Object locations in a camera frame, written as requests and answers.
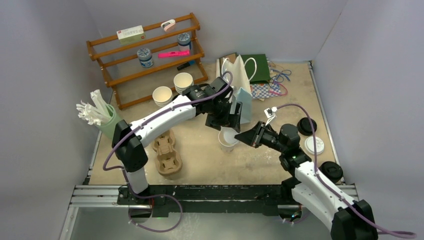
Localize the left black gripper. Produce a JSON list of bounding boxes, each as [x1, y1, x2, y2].
[[207, 99, 241, 133]]

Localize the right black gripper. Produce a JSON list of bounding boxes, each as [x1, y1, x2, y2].
[[235, 121, 287, 154]]

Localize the single white paper cup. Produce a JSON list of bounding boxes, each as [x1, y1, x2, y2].
[[218, 129, 239, 153]]

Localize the light blue paper bag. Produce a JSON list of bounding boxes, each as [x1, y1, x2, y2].
[[219, 54, 257, 125]]

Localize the white cup stack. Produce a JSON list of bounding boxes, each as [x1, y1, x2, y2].
[[152, 86, 173, 107], [173, 72, 194, 94]]

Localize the white cup lid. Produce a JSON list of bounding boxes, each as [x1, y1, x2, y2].
[[304, 136, 325, 155], [219, 127, 239, 146]]

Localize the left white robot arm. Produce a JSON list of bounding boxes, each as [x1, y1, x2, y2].
[[111, 71, 243, 205]]

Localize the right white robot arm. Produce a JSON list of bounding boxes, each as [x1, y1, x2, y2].
[[235, 121, 378, 240]]

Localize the checkered patterned paper bag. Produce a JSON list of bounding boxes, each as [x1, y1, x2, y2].
[[250, 82, 288, 99]]

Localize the brown pulp cup carrier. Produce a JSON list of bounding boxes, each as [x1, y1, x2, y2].
[[151, 129, 183, 177]]

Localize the green paper bag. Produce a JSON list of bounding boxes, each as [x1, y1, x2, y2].
[[241, 54, 271, 84]]

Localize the black blue marker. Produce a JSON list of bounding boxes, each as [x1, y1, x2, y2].
[[176, 60, 196, 71]]

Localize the pink marker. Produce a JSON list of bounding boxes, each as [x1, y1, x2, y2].
[[157, 50, 191, 59]]

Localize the stacked black cup lids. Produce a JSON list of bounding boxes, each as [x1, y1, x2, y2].
[[318, 161, 344, 184]]

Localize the right blue white jar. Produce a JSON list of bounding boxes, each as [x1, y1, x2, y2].
[[177, 32, 192, 52]]

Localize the blue white jar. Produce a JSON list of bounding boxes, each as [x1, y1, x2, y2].
[[137, 47, 154, 68], [177, 32, 192, 52]]

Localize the left blue white jar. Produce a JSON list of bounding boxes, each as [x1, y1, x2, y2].
[[137, 47, 154, 68]]

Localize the wooden shelf rack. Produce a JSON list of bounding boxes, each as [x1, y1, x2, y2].
[[86, 12, 208, 110]]

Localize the pink white stapler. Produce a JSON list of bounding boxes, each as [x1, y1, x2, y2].
[[160, 19, 176, 33]]

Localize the green straw holder cup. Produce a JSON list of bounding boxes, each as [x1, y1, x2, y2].
[[97, 104, 122, 140]]

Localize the white wrapped straws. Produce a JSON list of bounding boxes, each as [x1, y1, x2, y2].
[[75, 89, 112, 126]]

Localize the white green box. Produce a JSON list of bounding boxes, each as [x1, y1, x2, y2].
[[116, 25, 146, 46]]

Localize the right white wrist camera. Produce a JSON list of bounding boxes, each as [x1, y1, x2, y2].
[[264, 106, 278, 126]]

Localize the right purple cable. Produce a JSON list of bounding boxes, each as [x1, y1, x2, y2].
[[273, 103, 418, 239]]

